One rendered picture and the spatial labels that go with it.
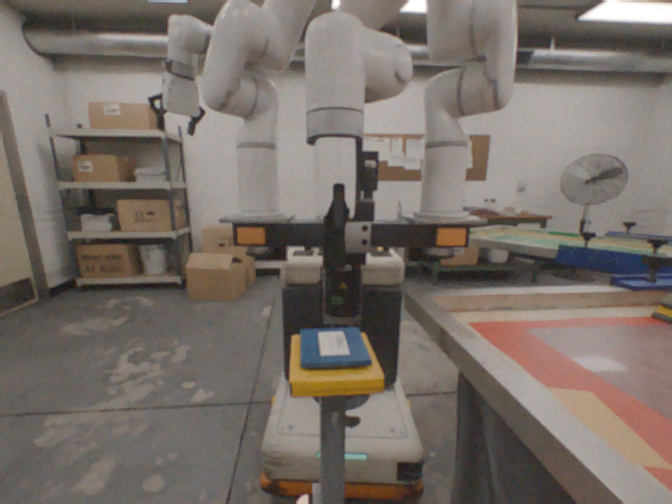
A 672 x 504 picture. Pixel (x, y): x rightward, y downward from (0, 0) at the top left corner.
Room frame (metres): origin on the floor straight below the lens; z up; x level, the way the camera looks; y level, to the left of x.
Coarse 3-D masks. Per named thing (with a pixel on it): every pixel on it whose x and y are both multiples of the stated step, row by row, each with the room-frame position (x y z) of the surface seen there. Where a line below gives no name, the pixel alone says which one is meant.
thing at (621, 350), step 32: (576, 320) 0.52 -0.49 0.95; (608, 320) 0.52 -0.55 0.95; (640, 320) 0.52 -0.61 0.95; (512, 352) 0.41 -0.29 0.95; (544, 352) 0.41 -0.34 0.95; (576, 352) 0.41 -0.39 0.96; (608, 352) 0.41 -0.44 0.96; (640, 352) 0.41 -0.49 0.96; (544, 384) 0.33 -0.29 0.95; (576, 384) 0.33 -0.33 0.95; (608, 384) 0.33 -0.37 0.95; (640, 384) 0.33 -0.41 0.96
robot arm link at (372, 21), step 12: (348, 0) 0.50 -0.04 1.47; (360, 0) 0.50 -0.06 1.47; (372, 0) 0.50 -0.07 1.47; (384, 0) 0.50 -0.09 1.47; (396, 0) 0.50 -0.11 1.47; (408, 0) 0.51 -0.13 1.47; (348, 12) 0.51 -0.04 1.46; (360, 12) 0.51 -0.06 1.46; (372, 12) 0.51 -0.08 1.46; (384, 12) 0.52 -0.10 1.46; (396, 12) 0.52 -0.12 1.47; (372, 24) 0.53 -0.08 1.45; (384, 24) 0.54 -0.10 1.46
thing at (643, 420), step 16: (608, 400) 0.30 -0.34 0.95; (624, 400) 0.30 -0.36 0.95; (640, 400) 0.30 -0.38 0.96; (656, 400) 0.30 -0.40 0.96; (624, 416) 0.28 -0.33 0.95; (640, 416) 0.28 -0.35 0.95; (656, 416) 0.28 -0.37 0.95; (640, 432) 0.26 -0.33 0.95; (656, 432) 0.26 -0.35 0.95; (656, 448) 0.24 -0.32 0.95
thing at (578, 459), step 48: (528, 288) 0.61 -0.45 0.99; (576, 288) 0.61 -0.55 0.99; (624, 288) 0.61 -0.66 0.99; (432, 336) 0.45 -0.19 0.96; (480, 384) 0.32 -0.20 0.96; (528, 384) 0.28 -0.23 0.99; (528, 432) 0.24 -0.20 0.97; (576, 432) 0.22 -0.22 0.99; (576, 480) 0.19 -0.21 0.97; (624, 480) 0.17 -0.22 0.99
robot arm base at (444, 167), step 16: (432, 160) 0.69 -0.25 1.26; (448, 160) 0.67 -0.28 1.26; (464, 160) 0.68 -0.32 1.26; (432, 176) 0.69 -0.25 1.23; (448, 176) 0.67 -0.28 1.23; (464, 176) 0.68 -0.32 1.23; (432, 192) 0.68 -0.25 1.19; (448, 192) 0.67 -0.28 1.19; (432, 208) 0.68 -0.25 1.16; (448, 208) 0.67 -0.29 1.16
